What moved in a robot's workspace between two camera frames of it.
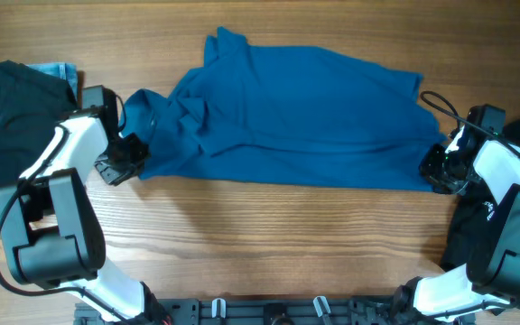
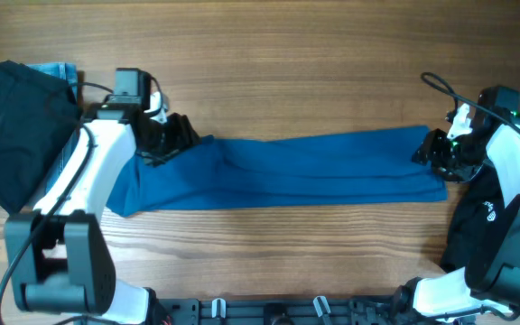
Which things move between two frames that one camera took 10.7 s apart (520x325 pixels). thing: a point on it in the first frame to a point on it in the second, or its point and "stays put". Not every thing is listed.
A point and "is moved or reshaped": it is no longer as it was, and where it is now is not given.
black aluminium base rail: (273, 311) stays put
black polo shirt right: (474, 202) stays put
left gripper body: (118, 167) to (165, 139)
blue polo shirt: (287, 116) is moved or reshaped
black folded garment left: (14, 113) stays put
